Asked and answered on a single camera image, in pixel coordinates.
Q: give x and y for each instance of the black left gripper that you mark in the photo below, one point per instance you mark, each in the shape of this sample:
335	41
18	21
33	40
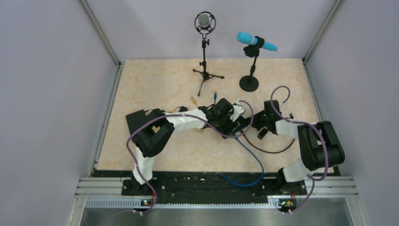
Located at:
226	129

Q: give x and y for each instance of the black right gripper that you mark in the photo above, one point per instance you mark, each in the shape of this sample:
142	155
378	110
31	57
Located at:
255	120

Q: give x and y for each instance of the black power adapter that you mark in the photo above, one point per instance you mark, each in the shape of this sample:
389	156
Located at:
182	109
262	133

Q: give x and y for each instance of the blue microphone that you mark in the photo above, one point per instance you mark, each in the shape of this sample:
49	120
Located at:
249	83

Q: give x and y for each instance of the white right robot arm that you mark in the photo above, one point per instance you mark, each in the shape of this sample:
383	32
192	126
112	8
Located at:
318	142

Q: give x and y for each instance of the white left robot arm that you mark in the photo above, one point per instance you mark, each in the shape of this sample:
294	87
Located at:
152	129

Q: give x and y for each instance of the black tripod microphone stand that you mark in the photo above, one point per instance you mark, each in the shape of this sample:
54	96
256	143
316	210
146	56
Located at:
204	73

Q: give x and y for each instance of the silver condenser microphone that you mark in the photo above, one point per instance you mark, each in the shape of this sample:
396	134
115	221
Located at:
205	22

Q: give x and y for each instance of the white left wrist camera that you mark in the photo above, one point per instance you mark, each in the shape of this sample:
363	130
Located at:
237	111

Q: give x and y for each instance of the black network switch left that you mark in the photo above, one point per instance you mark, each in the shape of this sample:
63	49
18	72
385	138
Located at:
135	121

